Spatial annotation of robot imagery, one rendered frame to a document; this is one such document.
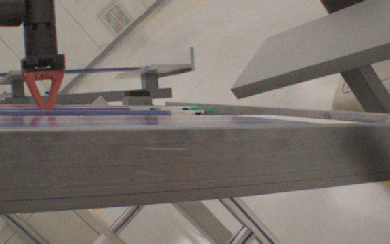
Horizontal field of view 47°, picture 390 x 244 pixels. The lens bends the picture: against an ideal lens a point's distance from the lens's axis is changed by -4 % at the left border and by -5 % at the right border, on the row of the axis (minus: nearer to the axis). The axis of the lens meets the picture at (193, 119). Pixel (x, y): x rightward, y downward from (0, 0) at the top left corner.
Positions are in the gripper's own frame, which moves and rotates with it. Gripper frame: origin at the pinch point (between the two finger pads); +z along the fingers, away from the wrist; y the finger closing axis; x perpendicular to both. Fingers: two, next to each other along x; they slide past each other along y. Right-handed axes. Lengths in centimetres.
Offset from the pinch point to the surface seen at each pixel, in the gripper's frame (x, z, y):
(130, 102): 21.8, 1.3, -18.8
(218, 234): 55, 47, -43
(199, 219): 49, 41, -43
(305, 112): 29.6, 1.9, 32.9
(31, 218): 3, 46, -96
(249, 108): 29.8, 2.0, 18.3
